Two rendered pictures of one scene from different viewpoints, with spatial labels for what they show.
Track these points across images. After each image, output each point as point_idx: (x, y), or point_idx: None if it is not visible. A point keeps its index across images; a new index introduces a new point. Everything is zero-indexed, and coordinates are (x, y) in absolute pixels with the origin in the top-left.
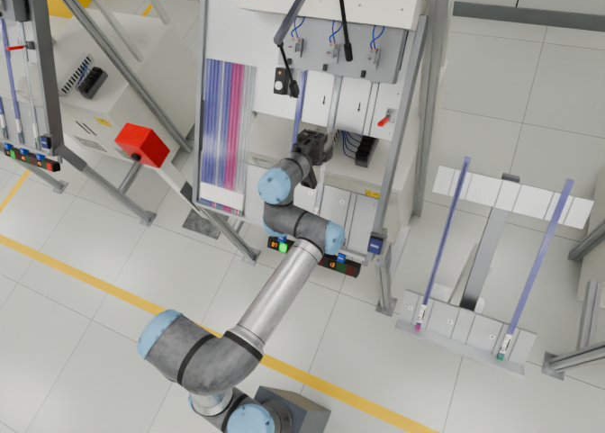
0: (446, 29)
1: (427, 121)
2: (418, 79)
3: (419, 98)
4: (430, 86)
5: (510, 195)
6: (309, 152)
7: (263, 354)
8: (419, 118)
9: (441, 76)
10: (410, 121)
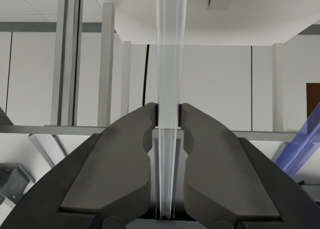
0: (124, 83)
1: (61, 37)
2: (138, 31)
3: (109, 37)
4: (57, 114)
5: None
6: None
7: None
8: (109, 1)
9: (119, 35)
10: None
